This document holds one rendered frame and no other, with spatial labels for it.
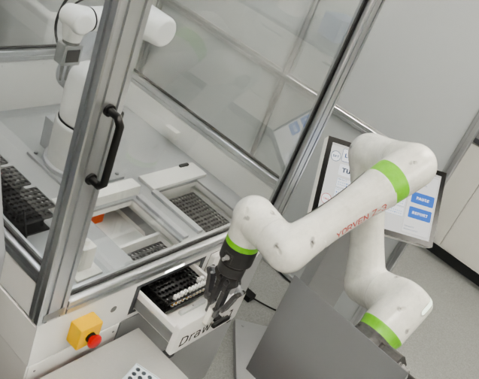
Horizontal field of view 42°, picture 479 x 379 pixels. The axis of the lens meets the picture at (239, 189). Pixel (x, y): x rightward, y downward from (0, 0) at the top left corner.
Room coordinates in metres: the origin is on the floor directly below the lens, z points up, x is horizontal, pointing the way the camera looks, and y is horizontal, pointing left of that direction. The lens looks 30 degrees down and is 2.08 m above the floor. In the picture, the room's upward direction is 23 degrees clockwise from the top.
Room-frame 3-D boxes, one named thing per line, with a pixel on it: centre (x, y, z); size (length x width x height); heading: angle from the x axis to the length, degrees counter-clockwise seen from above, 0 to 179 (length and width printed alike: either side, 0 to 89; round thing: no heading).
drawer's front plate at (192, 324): (1.36, -0.06, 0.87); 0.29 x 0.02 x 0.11; 151
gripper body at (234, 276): (1.32, -0.06, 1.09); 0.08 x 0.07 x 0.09; 61
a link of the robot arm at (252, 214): (1.32, -0.07, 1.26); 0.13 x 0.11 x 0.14; 51
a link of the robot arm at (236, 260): (1.32, -0.06, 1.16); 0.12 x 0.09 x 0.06; 151
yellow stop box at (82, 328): (1.14, 0.22, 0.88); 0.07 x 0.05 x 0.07; 151
